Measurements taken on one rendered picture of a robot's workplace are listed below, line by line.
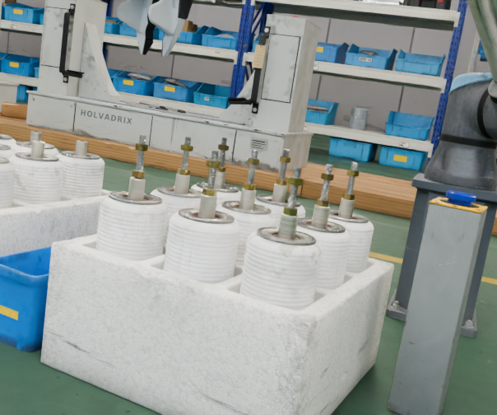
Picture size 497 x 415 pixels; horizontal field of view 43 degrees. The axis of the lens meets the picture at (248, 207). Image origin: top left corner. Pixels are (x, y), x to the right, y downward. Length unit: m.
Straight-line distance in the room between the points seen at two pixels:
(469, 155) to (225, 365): 0.77
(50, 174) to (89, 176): 0.11
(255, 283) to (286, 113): 2.26
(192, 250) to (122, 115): 2.49
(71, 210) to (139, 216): 0.33
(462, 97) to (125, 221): 0.78
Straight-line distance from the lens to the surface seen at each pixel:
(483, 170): 1.38
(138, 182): 0.89
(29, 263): 1.08
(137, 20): 0.90
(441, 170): 1.37
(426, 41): 9.26
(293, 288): 0.76
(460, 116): 1.36
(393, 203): 2.77
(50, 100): 3.50
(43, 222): 1.12
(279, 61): 3.01
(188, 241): 0.80
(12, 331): 1.01
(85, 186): 1.24
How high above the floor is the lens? 0.42
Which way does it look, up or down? 10 degrees down
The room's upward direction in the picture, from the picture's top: 9 degrees clockwise
